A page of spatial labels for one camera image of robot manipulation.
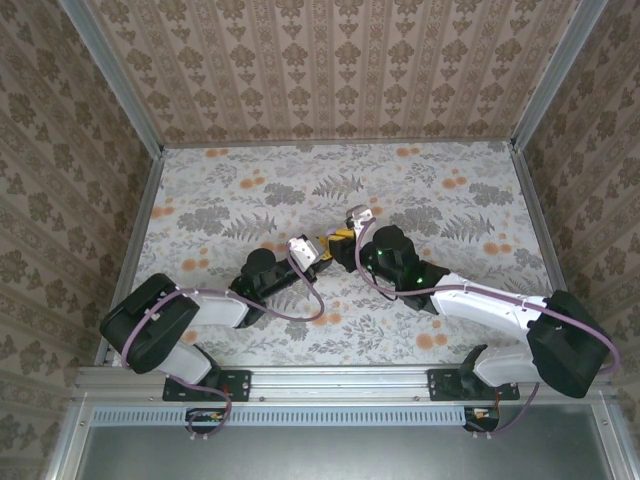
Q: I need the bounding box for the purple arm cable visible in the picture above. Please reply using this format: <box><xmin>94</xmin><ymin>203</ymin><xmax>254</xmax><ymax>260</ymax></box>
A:
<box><xmin>121</xmin><ymin>242</ymin><xmax>326</xmax><ymax>444</ymax></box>
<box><xmin>353</xmin><ymin>219</ymin><xmax>623</xmax><ymax>442</ymax></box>

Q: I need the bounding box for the aluminium frame corner post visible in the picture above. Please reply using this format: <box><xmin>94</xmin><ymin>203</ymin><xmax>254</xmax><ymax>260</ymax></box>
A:
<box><xmin>58</xmin><ymin>0</ymin><xmax>166</xmax><ymax>160</ymax></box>
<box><xmin>509</xmin><ymin>0</ymin><xmax>615</xmax><ymax>151</ymax></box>

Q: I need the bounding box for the white slotted cable duct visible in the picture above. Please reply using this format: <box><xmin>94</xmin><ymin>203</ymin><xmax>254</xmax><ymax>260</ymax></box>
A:
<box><xmin>91</xmin><ymin>404</ymin><xmax>466</xmax><ymax>428</ymax></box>

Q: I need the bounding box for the grey metal panel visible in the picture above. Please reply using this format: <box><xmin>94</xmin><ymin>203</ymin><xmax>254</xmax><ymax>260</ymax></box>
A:
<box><xmin>77</xmin><ymin>403</ymin><xmax>617</xmax><ymax>480</ymax></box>

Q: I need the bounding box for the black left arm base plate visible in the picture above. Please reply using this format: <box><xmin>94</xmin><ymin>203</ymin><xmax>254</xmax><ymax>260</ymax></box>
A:
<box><xmin>163</xmin><ymin>368</ymin><xmax>252</xmax><ymax>403</ymax></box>

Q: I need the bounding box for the aluminium table side rail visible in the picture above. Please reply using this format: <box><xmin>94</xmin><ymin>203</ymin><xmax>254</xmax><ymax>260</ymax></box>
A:
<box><xmin>509</xmin><ymin>142</ymin><xmax>596</xmax><ymax>365</ymax></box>
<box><xmin>93</xmin><ymin>147</ymin><xmax>166</xmax><ymax>369</ymax></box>

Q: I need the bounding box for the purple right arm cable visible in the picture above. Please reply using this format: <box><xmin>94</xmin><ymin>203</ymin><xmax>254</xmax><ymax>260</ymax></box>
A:
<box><xmin>353</xmin><ymin>219</ymin><xmax>623</xmax><ymax>442</ymax></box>

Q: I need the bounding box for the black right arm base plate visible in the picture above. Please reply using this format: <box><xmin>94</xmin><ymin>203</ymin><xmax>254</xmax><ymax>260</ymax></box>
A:
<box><xmin>426</xmin><ymin>368</ymin><xmax>520</xmax><ymax>403</ymax></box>

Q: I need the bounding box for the thin aluminium wall rail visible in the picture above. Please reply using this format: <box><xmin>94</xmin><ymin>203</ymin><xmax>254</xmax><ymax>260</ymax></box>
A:
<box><xmin>162</xmin><ymin>139</ymin><xmax>516</xmax><ymax>150</ymax></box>

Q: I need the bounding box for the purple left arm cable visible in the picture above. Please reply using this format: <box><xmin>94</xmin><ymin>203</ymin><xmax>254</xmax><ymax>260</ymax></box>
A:
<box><xmin>121</xmin><ymin>242</ymin><xmax>326</xmax><ymax>444</ymax></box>

